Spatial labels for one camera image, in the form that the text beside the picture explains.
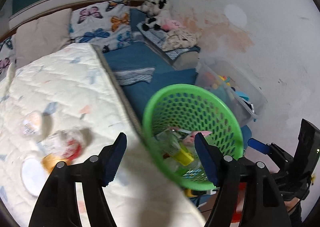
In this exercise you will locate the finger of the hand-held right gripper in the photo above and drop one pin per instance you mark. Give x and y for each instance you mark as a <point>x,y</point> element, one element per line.
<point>257,145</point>

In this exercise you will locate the blue checkered blanket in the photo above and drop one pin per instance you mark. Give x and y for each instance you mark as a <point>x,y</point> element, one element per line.
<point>155,39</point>

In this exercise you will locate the orange snack wrapper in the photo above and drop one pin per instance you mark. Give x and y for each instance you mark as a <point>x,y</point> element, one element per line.
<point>51,164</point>

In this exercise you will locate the blue sofa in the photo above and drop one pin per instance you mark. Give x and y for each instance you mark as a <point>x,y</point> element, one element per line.
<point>132,59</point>

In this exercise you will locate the spotted beige cloth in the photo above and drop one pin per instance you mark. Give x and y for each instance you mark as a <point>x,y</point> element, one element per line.
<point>180,39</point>

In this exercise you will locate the beige pillow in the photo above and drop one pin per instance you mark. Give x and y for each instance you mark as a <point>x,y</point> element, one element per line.
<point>42,37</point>

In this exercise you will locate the large butterfly print pillow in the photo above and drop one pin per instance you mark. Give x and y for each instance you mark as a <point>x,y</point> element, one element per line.
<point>100,24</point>

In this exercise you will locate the pink plush toy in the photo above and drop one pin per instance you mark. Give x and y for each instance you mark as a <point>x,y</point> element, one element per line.
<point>172,24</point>

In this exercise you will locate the yellow label plastic tube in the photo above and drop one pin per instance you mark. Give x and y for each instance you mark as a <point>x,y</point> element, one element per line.
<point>183,156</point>

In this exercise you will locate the white round lid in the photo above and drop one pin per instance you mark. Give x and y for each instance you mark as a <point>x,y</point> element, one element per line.
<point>32,175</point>

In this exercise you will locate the crumpled plastic wrapper red label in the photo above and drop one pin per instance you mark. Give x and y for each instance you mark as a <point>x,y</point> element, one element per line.
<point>72,149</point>

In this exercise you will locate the green plastic mesh basket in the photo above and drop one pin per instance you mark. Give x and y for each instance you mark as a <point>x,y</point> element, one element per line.
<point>175,107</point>

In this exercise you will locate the clear round plastic container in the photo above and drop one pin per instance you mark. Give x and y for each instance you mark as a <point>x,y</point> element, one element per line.
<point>31,123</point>

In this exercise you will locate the black and white cow plush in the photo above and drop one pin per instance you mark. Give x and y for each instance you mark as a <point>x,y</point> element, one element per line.
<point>156,10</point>

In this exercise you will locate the small butterfly print pillow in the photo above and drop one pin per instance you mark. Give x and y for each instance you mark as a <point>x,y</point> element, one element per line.
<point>6,57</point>

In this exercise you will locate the clear plastic storage bin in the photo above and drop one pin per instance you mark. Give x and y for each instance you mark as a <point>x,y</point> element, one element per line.
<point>232,87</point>

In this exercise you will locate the pink package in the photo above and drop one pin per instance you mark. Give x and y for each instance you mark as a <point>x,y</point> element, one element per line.
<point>191,139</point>

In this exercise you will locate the white quilted mat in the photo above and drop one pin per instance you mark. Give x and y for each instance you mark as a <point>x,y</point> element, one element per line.
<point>75,87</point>

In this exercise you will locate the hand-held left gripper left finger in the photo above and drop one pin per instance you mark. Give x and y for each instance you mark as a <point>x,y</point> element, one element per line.
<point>115,159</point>

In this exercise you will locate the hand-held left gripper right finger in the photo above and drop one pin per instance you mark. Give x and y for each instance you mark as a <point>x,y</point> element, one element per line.
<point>206,160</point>

